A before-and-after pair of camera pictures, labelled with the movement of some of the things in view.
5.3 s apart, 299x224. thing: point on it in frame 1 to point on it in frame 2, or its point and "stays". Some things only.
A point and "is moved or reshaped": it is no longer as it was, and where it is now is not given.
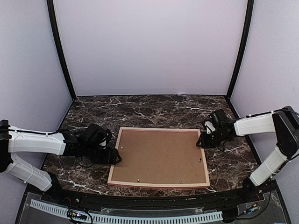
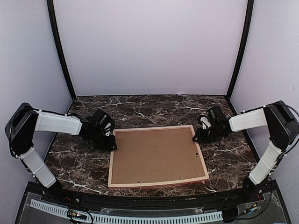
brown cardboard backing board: [170, 157] stays
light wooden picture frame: [160, 185] is moved or reshaped
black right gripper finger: [200, 142] to [197, 137]
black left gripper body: [98, 157] to [101, 143]
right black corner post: [238, 66] stays
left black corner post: [52, 12] stays
